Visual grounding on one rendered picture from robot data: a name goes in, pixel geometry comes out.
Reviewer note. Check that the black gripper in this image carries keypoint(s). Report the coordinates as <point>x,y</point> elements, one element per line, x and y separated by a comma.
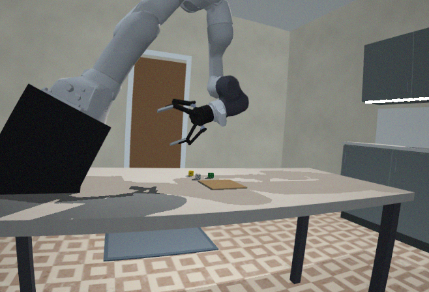
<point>199,116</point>

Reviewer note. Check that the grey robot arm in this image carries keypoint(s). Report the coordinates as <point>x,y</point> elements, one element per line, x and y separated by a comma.
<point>95,90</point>

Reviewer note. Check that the tan square mat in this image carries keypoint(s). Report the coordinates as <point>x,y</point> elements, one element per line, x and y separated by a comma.
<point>221,184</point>

